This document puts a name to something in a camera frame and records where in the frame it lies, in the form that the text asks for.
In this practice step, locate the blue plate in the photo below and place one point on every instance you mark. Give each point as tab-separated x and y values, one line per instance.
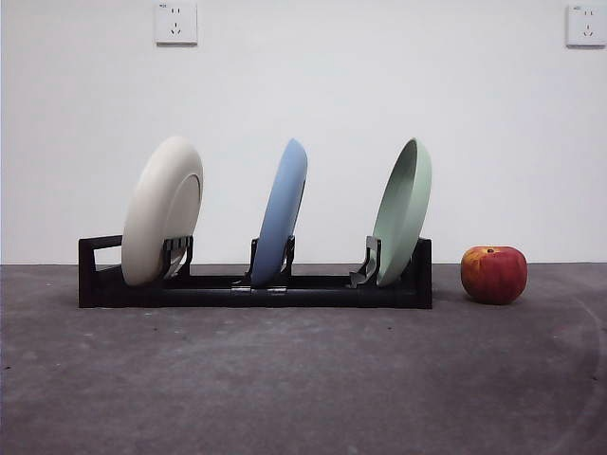
280	213

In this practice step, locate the red yellow apple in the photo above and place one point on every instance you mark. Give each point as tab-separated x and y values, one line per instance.
495	277

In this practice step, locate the green plate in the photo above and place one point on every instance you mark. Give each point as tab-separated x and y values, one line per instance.
403	218

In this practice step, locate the cream plate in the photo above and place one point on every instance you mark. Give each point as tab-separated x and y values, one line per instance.
152	213

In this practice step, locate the black plate rack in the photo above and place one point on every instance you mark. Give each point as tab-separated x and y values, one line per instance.
142	298

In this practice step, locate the white wall socket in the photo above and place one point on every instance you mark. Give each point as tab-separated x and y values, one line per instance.
587	26
176	23

